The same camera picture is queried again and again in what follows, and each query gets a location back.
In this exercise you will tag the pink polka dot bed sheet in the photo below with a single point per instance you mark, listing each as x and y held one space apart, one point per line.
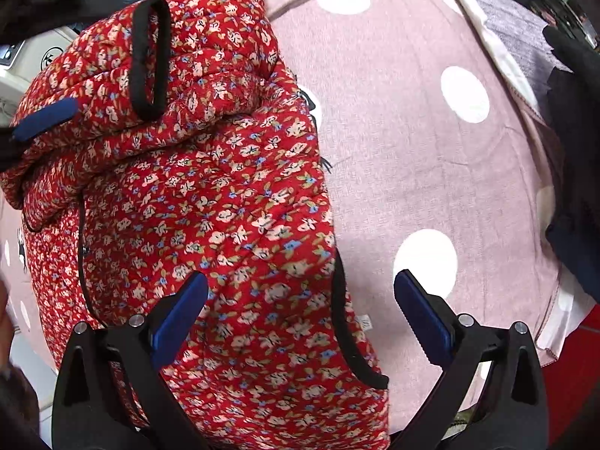
398 150

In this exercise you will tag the black garment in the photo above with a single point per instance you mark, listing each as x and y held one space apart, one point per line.
576 173

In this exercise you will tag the grey knitted cloth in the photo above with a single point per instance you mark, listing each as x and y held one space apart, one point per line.
511 47

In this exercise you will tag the red floral quilted jacket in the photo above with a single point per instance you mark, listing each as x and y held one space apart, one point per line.
211 173

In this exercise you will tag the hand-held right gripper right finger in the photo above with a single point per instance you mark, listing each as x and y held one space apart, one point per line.
424 314

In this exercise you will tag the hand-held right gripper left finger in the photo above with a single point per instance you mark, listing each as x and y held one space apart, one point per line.
180 311

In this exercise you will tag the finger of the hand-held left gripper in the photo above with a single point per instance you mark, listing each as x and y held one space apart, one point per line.
44 119

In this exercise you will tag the white floor appliance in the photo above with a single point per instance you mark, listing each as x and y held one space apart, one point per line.
18 70

